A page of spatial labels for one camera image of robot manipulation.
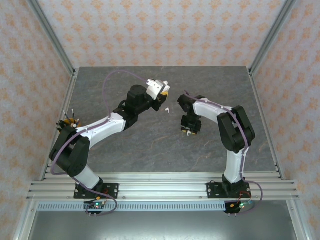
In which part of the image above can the yellow pen cup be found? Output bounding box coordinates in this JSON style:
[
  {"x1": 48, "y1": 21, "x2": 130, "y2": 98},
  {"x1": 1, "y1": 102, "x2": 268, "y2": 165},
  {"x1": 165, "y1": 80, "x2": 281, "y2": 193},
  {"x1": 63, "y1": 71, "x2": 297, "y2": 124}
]
[{"x1": 62, "y1": 118, "x2": 79, "y2": 129}]

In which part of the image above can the grey metal sheet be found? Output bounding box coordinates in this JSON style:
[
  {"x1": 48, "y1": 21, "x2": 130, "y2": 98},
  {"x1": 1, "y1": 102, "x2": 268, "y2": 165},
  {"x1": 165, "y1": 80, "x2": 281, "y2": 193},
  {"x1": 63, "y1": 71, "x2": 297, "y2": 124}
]
[{"x1": 27, "y1": 211, "x2": 298, "y2": 240}]

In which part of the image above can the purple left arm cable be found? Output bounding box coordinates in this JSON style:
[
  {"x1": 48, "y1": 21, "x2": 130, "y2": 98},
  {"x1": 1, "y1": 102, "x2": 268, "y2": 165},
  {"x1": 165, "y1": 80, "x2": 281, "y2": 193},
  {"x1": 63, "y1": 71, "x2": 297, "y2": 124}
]
[{"x1": 49, "y1": 69, "x2": 150, "y2": 217}]

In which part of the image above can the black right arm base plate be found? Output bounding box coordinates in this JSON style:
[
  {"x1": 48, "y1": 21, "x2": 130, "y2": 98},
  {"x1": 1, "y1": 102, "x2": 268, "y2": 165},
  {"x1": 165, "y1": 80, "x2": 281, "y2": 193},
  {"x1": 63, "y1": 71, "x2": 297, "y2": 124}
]
[{"x1": 206, "y1": 181, "x2": 251, "y2": 200}]

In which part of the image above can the aluminium mounting rail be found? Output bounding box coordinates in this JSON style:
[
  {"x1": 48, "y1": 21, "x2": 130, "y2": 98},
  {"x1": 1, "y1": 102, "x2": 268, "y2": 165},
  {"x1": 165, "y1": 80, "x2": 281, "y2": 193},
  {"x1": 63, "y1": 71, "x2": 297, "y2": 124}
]
[{"x1": 26, "y1": 171, "x2": 300, "y2": 201}]

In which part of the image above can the aluminium side rail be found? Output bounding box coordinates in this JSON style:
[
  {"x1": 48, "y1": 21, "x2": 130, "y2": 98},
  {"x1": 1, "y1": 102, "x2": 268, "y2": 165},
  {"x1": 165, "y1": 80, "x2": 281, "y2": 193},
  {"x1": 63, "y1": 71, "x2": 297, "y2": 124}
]
[
  {"x1": 248, "y1": 69, "x2": 285, "y2": 181},
  {"x1": 38, "y1": 68, "x2": 80, "y2": 181}
]

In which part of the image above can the slotted grey cable duct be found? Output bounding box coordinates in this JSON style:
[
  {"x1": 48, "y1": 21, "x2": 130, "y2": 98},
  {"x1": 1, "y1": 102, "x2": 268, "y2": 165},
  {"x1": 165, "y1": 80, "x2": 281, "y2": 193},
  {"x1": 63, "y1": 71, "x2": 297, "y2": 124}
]
[{"x1": 37, "y1": 202, "x2": 226, "y2": 212}]

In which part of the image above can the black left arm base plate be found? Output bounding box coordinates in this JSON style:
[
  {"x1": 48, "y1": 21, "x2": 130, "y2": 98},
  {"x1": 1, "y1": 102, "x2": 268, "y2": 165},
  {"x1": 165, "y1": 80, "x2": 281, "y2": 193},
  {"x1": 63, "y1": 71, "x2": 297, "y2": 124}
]
[{"x1": 73, "y1": 182, "x2": 120, "y2": 200}]

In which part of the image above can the aluminium frame post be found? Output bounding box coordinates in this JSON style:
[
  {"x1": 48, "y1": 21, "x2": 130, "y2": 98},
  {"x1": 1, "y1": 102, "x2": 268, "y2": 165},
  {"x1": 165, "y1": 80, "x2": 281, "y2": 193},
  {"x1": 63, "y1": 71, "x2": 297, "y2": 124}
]
[
  {"x1": 249, "y1": 0, "x2": 298, "y2": 76},
  {"x1": 26, "y1": 0, "x2": 77, "y2": 77}
]

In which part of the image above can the aluminium frame leg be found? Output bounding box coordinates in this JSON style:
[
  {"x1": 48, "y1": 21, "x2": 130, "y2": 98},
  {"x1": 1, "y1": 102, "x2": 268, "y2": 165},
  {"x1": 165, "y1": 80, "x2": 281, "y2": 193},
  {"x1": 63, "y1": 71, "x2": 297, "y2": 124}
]
[
  {"x1": 286, "y1": 199, "x2": 312, "y2": 240},
  {"x1": 13, "y1": 199, "x2": 38, "y2": 240}
]

